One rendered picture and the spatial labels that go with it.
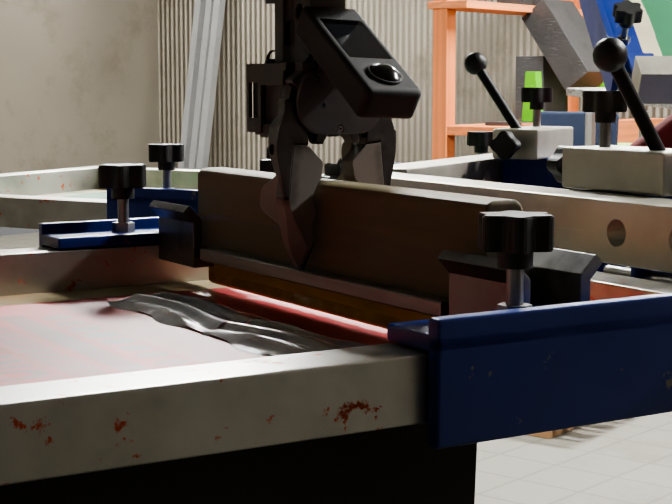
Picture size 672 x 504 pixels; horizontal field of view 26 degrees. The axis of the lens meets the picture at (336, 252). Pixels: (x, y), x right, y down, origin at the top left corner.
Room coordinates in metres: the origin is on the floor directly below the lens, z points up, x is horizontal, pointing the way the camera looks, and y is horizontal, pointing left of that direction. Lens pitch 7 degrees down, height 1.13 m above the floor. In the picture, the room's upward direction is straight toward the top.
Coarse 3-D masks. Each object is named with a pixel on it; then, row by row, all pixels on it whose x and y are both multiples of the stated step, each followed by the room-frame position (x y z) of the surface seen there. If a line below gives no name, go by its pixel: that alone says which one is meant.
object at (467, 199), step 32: (224, 192) 1.19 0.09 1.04; (256, 192) 1.15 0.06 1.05; (320, 192) 1.06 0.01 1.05; (352, 192) 1.02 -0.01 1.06; (384, 192) 0.99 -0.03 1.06; (416, 192) 0.97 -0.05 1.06; (448, 192) 0.96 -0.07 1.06; (224, 224) 1.19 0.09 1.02; (256, 224) 1.15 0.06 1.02; (320, 224) 1.06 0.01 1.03; (352, 224) 1.02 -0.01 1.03; (384, 224) 0.99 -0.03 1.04; (416, 224) 0.95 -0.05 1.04; (448, 224) 0.92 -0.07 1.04; (256, 256) 1.15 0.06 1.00; (288, 256) 1.10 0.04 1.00; (320, 256) 1.06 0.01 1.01; (352, 256) 1.02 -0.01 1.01; (384, 256) 0.99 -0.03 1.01; (416, 256) 0.95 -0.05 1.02; (416, 288) 0.95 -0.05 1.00; (448, 288) 0.92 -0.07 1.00
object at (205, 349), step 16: (352, 320) 1.08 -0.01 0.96; (192, 336) 1.01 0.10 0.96; (208, 336) 1.01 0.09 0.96; (336, 336) 1.01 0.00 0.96; (352, 336) 1.01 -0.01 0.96; (368, 336) 1.01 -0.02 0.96; (384, 336) 1.01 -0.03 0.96; (176, 352) 0.95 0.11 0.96; (192, 352) 0.95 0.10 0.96; (208, 352) 0.95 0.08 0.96; (224, 352) 0.95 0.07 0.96; (240, 352) 0.95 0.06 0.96
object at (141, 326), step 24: (216, 288) 1.25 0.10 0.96; (0, 312) 1.12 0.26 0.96; (24, 312) 1.12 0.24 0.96; (48, 312) 1.12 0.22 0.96; (72, 312) 1.12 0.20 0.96; (96, 312) 1.12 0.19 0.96; (120, 312) 1.12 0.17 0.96; (264, 312) 1.12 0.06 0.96; (288, 312) 1.12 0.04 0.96; (312, 312) 1.12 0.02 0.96; (144, 336) 1.01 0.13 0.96; (168, 336) 1.01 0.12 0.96
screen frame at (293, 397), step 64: (0, 256) 1.20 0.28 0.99; (64, 256) 1.23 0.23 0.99; (128, 256) 1.26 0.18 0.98; (64, 384) 0.68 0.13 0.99; (128, 384) 0.68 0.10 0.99; (192, 384) 0.69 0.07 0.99; (256, 384) 0.71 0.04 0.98; (320, 384) 0.73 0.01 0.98; (384, 384) 0.75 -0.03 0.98; (0, 448) 0.64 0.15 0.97; (64, 448) 0.66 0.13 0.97; (128, 448) 0.67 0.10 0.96; (192, 448) 0.69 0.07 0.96
